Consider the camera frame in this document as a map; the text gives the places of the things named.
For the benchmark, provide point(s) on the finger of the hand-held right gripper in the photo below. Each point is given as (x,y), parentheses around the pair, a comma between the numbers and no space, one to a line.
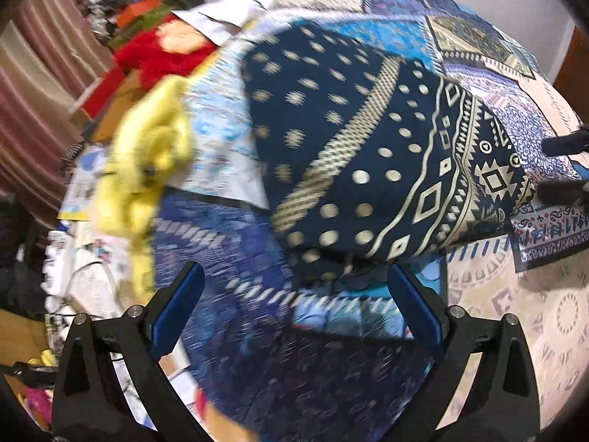
(563,191)
(568,142)

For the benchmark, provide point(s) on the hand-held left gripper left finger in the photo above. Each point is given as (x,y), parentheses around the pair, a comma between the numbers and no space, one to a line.
(177,313)

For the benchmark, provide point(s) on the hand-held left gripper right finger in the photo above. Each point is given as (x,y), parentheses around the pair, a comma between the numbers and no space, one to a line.
(421,308)

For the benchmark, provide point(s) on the navy patterned garment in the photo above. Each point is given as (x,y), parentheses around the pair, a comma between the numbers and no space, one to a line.
(368,115)

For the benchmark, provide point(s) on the wooden door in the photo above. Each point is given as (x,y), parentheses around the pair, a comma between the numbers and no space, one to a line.
(577,64)

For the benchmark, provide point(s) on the blue patchwork quilt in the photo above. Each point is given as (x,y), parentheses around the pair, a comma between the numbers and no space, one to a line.
(230,248)

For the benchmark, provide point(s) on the beige patterned bedsheet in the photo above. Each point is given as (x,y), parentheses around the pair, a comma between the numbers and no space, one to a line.
(520,313)

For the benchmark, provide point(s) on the yellow cloth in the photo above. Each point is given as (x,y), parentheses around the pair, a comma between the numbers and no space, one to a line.
(147,156)

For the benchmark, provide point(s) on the red plush toy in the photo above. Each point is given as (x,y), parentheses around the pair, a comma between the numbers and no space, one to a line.
(156,50)

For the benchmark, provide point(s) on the striped curtain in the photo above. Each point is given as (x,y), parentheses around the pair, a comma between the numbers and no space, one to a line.
(32,78)

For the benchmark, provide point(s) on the white pillow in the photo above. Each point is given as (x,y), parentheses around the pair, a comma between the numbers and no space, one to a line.
(225,14)

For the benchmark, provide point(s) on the orange box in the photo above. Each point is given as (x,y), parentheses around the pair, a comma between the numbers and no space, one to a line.
(135,11)

